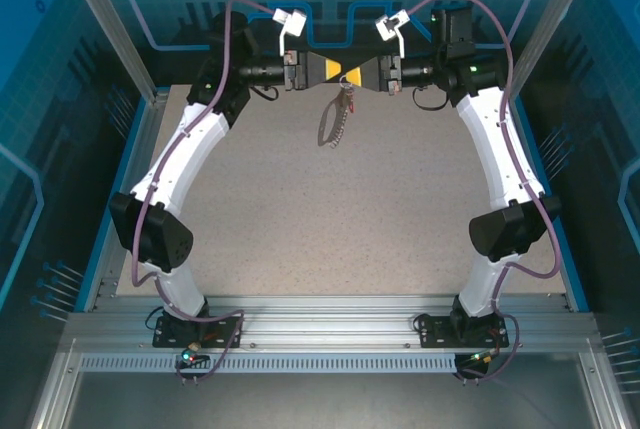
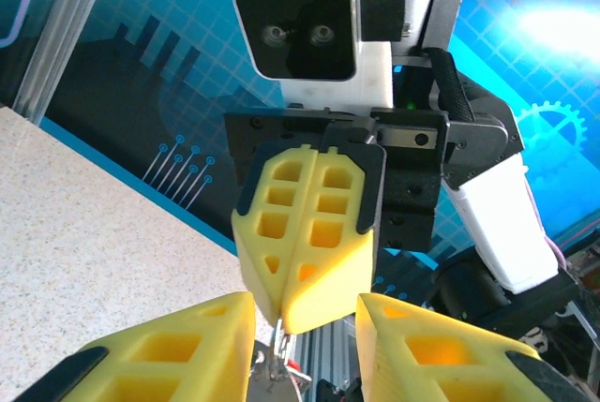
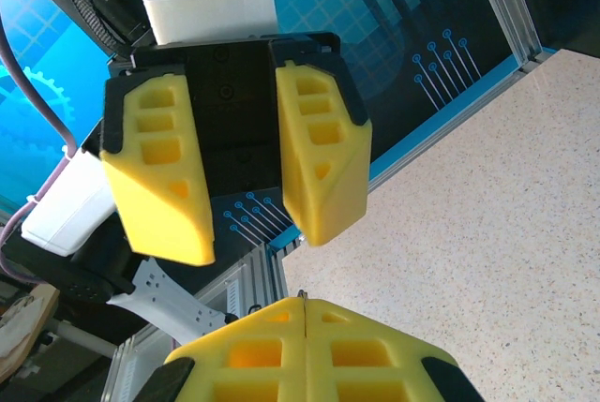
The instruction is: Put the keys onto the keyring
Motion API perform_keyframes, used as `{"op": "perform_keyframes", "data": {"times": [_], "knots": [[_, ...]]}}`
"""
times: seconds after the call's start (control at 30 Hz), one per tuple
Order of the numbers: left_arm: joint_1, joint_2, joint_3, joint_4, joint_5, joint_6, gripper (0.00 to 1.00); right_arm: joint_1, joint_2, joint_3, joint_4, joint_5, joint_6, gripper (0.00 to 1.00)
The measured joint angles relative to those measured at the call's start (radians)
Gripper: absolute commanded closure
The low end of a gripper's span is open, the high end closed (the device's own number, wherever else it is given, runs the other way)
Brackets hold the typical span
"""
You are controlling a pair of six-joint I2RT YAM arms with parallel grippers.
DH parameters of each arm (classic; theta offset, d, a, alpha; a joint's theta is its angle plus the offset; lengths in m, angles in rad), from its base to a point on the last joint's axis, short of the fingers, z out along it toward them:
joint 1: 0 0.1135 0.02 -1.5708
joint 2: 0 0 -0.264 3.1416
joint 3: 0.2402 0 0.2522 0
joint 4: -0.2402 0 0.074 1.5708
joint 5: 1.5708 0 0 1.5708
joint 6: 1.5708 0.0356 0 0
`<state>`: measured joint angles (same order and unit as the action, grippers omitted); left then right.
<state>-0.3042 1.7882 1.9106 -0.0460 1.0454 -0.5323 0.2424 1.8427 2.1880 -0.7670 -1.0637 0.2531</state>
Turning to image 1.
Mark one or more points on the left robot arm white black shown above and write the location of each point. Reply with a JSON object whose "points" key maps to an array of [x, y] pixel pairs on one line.
{"points": [[185, 159]]}

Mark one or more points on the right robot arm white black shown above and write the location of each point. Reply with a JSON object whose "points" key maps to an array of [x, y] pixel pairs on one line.
{"points": [[495, 149]]}

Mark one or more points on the left base power connector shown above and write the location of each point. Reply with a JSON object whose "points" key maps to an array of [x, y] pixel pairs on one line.
{"points": [[189, 356]]}

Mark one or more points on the base power connector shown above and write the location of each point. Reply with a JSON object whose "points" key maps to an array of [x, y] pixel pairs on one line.
{"points": [[482, 359], [189, 356]]}

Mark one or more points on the right base power connector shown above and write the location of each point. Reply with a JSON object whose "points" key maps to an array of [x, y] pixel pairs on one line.
{"points": [[482, 359]]}

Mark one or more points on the aluminium cross rail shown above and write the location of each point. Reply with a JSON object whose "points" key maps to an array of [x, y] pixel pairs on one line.
{"points": [[325, 319]]}

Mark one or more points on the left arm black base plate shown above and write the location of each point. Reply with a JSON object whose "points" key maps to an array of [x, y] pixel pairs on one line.
{"points": [[225, 333]]}

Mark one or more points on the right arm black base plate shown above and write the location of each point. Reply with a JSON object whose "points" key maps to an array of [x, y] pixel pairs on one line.
{"points": [[435, 331]]}

